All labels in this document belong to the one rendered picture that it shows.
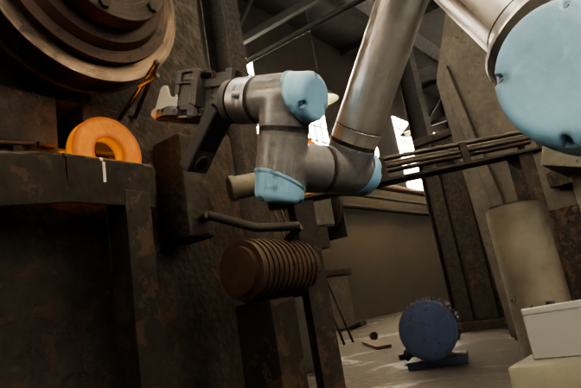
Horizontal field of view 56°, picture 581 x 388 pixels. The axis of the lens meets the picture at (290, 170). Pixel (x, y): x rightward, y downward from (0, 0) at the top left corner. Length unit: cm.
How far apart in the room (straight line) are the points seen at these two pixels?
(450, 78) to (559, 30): 325
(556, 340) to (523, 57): 23
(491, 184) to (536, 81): 301
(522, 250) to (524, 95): 76
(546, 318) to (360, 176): 43
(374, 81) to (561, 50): 40
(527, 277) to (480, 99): 247
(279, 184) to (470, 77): 296
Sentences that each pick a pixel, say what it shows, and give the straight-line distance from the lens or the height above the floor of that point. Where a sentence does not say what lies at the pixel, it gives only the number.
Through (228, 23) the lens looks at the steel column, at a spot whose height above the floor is 349.
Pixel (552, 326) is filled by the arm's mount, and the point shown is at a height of 32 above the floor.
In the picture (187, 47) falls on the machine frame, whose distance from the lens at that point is 162.
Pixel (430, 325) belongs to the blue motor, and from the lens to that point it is 284.
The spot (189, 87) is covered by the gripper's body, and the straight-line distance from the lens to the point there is 92.
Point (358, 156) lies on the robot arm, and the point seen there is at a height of 58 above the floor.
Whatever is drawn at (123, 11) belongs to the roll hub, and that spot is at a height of 99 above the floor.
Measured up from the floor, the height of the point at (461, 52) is 181.
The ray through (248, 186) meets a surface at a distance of 123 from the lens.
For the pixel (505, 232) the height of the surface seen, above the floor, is 46.
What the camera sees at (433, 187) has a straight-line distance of 514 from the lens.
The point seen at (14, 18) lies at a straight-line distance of 113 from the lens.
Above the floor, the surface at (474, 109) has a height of 142.
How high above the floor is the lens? 37
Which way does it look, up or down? 15 degrees up
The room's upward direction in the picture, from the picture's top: 10 degrees counter-clockwise
